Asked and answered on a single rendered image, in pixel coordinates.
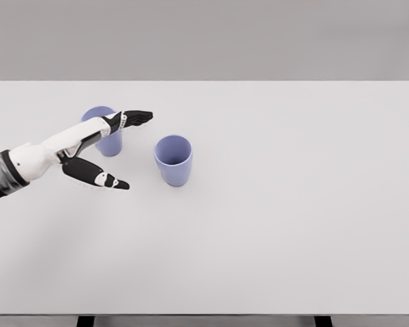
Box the lavender plastic cup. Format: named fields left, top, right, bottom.
left=153, top=135, right=194, bottom=187
left=80, top=106, right=124, bottom=158

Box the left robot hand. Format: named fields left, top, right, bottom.
left=31, top=110, right=154, bottom=191

